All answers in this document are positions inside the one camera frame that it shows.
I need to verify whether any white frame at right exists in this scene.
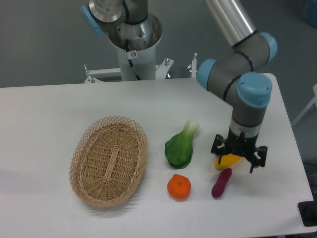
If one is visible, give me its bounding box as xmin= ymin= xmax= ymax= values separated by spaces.
xmin=291 ymin=84 xmax=317 ymax=127

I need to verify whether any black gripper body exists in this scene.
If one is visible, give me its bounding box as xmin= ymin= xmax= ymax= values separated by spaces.
xmin=224 ymin=129 xmax=258 ymax=158

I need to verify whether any woven wicker basket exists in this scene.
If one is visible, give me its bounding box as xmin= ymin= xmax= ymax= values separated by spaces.
xmin=69 ymin=116 xmax=148 ymax=208

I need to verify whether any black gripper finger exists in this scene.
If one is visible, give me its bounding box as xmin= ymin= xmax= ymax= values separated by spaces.
xmin=211 ymin=134 xmax=229 ymax=165
xmin=245 ymin=146 xmax=268 ymax=173

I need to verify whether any orange tangerine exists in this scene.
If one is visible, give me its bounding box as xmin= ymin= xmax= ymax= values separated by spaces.
xmin=167 ymin=174 xmax=191 ymax=201

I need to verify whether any black cable on pedestal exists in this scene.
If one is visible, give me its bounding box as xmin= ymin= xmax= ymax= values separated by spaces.
xmin=124 ymin=39 xmax=141 ymax=81

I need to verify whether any yellow mango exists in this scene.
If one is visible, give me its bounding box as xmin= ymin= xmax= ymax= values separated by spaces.
xmin=214 ymin=154 xmax=242 ymax=170

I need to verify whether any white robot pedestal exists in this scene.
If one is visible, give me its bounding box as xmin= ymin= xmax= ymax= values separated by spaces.
xmin=83 ymin=13 xmax=199 ymax=84

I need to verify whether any purple sweet potato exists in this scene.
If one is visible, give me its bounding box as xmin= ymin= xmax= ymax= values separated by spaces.
xmin=211 ymin=168 xmax=233 ymax=199

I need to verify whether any green bok choy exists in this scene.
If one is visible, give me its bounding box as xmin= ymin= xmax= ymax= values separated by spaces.
xmin=164 ymin=120 xmax=199 ymax=169

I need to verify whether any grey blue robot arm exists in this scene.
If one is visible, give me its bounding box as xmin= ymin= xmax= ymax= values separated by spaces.
xmin=81 ymin=0 xmax=277 ymax=168

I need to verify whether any black device at table edge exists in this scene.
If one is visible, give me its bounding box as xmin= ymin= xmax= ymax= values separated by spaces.
xmin=298 ymin=201 xmax=317 ymax=227

